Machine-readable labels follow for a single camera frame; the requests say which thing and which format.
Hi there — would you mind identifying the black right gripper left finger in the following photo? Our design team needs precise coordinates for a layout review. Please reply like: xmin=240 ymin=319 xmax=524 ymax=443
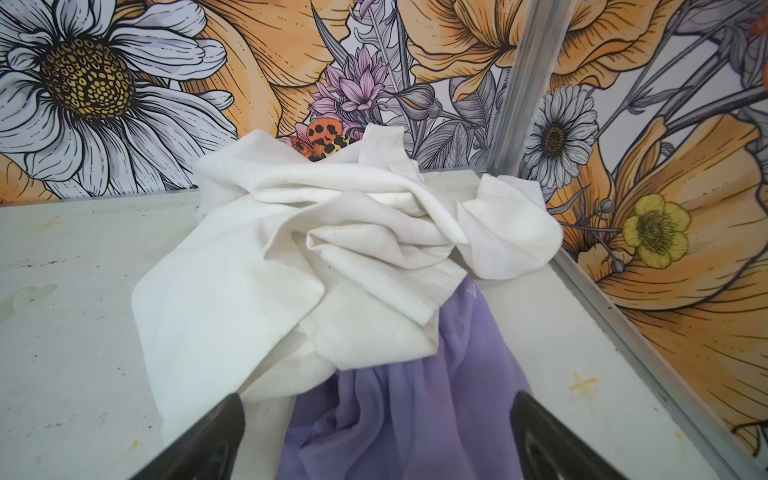
xmin=131 ymin=393 xmax=246 ymax=480

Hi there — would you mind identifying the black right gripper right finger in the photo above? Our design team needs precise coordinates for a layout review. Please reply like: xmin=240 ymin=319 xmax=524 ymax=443
xmin=510 ymin=391 xmax=627 ymax=480

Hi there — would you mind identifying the purple cloth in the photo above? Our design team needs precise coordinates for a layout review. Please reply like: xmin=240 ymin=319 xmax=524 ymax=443
xmin=277 ymin=278 xmax=530 ymax=479

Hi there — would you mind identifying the white crumpled cloth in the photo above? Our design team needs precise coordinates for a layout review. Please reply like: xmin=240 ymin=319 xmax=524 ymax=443
xmin=131 ymin=125 xmax=563 ymax=479

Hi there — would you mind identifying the right aluminium corner post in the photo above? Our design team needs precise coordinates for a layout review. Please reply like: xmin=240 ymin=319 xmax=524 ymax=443
xmin=487 ymin=1 xmax=576 ymax=176

